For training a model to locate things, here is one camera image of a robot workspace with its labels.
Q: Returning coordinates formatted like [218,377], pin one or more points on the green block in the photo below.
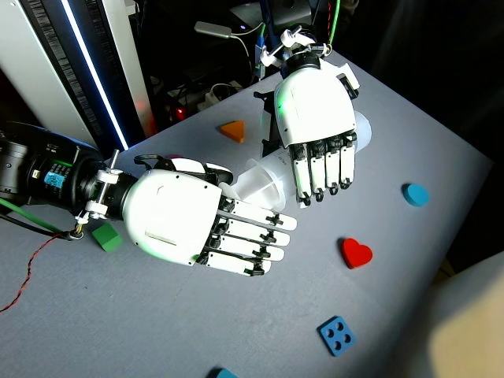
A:
[106,238]

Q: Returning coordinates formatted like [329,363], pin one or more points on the blue square four-hole block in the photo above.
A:
[323,334]

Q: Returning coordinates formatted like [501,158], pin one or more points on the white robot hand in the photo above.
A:
[315,106]
[173,212]

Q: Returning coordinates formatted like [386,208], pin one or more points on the white power strip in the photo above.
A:
[216,96]

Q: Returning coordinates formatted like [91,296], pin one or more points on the white cabinet with light strip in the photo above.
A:
[39,59]

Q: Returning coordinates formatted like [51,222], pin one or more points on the translucent white cylinder tube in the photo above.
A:
[260,185]

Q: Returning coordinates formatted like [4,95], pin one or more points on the red heart block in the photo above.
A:
[354,252]

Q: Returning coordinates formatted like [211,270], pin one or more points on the blurred beige rounded shell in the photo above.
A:
[464,334]

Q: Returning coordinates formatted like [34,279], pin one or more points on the white power adapter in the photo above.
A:
[212,29]

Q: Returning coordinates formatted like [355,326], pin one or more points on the orange triangle block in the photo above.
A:
[233,130]

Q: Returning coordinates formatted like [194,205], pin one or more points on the cyan round disc block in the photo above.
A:
[415,195]

